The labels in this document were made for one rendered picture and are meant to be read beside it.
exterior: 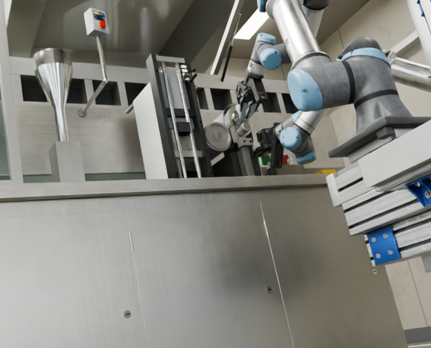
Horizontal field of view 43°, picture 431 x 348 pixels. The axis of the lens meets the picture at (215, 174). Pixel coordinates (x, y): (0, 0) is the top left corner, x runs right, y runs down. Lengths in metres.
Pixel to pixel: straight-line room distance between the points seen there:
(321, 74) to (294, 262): 0.72
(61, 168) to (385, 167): 1.15
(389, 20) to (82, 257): 4.19
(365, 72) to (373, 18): 3.96
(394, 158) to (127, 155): 1.42
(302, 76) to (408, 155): 0.40
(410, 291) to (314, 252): 3.29
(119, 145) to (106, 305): 1.00
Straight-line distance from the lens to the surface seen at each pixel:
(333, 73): 1.47
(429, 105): 4.91
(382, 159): 1.25
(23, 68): 2.44
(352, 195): 1.50
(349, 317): 2.03
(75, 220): 1.58
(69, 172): 1.99
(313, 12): 1.90
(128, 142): 2.43
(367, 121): 1.45
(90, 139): 2.37
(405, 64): 2.07
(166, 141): 1.96
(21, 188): 1.54
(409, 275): 5.20
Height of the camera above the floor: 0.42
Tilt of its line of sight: 16 degrees up
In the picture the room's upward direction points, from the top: 12 degrees counter-clockwise
